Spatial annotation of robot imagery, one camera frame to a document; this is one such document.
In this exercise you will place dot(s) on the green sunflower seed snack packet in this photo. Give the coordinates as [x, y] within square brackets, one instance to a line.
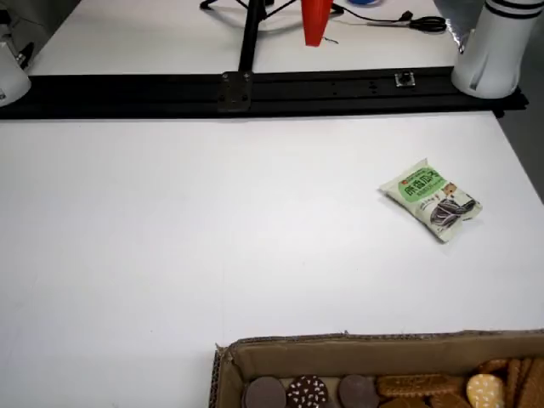
[429, 200]

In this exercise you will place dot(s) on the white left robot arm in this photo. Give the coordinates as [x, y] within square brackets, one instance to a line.
[489, 51]

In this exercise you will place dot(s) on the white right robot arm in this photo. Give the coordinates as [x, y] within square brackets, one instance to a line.
[10, 81]

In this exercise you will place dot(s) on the blue tape roll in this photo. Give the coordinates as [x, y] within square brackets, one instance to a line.
[361, 2]

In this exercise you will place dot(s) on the black tripod stand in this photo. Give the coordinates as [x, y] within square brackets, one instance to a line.
[250, 38]

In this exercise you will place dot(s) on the crumpled silver foil strip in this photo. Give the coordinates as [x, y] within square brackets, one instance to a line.
[457, 39]

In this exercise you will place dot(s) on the brown cardboard box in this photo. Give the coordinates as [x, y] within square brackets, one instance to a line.
[361, 355]

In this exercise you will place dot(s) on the plain chocolate round cookie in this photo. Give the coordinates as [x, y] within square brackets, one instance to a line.
[263, 395]
[357, 389]

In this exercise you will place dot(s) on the sprinkled chocolate round cookie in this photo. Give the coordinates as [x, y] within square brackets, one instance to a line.
[307, 392]

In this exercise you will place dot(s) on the brown rectangular biscuit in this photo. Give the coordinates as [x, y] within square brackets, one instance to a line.
[412, 384]

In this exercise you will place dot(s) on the brown round biscuit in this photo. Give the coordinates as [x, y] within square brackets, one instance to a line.
[493, 366]

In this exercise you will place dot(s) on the yellow round cracker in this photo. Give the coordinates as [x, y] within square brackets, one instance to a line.
[484, 390]

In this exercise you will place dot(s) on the ridged long biscuit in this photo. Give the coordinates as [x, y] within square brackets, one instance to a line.
[513, 382]
[533, 382]

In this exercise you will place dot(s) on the small square metal bracket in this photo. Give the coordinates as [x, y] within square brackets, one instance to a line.
[404, 80]

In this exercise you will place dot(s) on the dark metal bracket plate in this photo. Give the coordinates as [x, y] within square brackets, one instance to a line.
[234, 91]

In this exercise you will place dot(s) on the black aluminium rail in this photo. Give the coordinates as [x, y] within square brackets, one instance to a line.
[127, 95]

